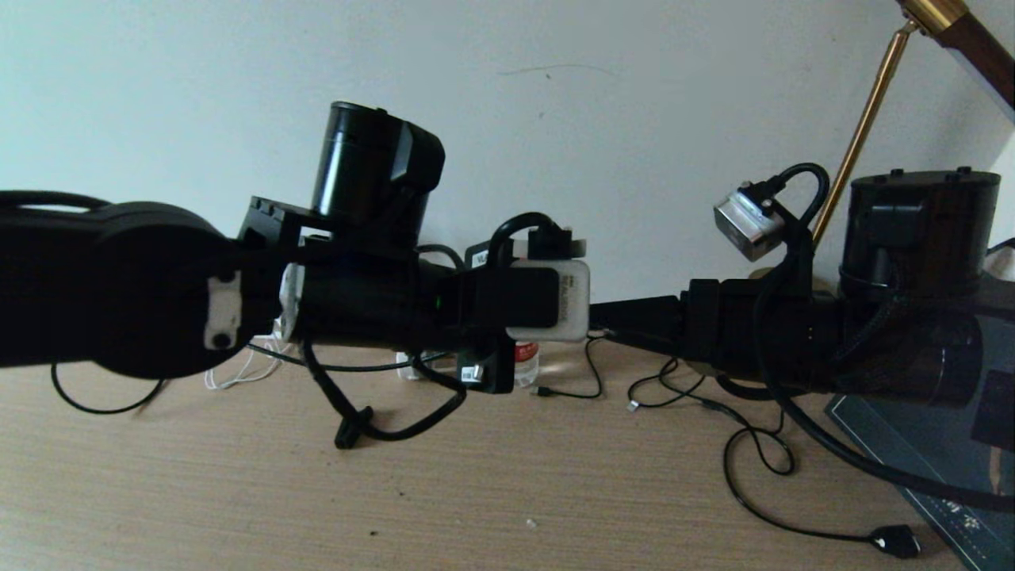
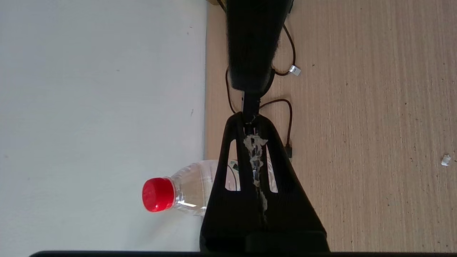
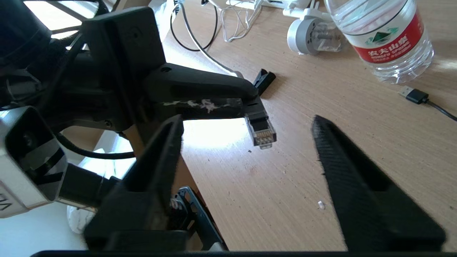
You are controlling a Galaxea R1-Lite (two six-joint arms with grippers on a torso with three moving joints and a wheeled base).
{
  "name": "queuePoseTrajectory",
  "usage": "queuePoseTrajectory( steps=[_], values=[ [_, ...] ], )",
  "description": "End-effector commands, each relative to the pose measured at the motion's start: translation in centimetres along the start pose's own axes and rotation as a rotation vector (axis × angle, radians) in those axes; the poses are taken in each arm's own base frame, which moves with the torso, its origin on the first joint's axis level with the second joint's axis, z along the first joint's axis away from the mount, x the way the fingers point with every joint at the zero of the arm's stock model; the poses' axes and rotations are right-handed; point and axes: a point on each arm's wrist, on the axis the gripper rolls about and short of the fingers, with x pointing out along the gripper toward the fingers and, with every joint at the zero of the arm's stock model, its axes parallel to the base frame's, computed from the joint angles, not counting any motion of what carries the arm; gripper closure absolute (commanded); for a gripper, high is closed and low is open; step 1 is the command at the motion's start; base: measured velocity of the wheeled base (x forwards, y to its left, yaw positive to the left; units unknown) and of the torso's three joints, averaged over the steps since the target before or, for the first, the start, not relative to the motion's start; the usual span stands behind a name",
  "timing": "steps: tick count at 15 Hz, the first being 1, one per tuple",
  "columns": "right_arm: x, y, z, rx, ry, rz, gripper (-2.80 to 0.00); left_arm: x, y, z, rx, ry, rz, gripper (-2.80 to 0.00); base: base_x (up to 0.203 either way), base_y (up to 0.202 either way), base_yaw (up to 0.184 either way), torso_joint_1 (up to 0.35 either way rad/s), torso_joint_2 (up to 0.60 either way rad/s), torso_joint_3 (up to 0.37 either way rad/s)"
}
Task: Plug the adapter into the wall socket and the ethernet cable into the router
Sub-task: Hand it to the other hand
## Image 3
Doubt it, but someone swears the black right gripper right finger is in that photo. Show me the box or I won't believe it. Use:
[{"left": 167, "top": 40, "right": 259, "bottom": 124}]
[{"left": 311, "top": 115, "right": 445, "bottom": 251}]

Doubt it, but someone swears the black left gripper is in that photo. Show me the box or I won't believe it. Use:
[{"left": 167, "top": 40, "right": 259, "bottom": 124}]
[{"left": 82, "top": 7, "right": 258, "bottom": 131}]

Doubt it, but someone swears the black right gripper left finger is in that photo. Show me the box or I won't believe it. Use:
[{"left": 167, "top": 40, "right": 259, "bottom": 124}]
[{"left": 84, "top": 114, "right": 185, "bottom": 235}]

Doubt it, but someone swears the black ethernet cable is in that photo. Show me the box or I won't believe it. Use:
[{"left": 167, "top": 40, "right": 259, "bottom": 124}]
[{"left": 170, "top": 0, "right": 277, "bottom": 150}]

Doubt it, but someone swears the white round plug adapter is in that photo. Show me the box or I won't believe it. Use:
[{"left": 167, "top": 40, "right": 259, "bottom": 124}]
[{"left": 284, "top": 2, "right": 348, "bottom": 56}]

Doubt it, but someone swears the clear water bottle red cap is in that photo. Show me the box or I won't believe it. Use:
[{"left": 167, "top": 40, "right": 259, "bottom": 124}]
[{"left": 324, "top": 0, "right": 435, "bottom": 85}]

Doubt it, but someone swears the black metal robot frame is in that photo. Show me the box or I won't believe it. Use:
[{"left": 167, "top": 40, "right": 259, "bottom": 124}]
[{"left": 171, "top": 186, "right": 229, "bottom": 251}]

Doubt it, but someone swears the black left camera cable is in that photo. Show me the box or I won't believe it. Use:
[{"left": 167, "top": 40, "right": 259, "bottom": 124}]
[{"left": 54, "top": 132, "right": 137, "bottom": 207}]

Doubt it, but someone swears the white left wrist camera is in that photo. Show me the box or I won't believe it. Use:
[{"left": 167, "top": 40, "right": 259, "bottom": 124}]
[{"left": 0, "top": 106, "right": 69, "bottom": 219}]

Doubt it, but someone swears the black USB charging cable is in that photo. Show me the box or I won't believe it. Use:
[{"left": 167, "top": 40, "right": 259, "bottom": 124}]
[{"left": 399, "top": 86, "right": 457, "bottom": 122}]

